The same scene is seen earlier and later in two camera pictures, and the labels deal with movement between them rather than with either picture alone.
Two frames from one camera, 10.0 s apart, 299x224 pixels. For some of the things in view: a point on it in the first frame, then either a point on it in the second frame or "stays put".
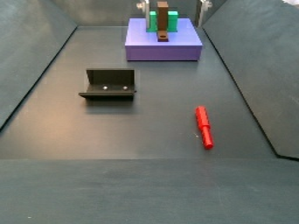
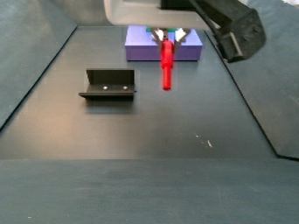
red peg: x=205 y=125 to x=167 y=62
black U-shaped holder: x=110 y=84 stays put
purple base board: x=143 y=46 stays put
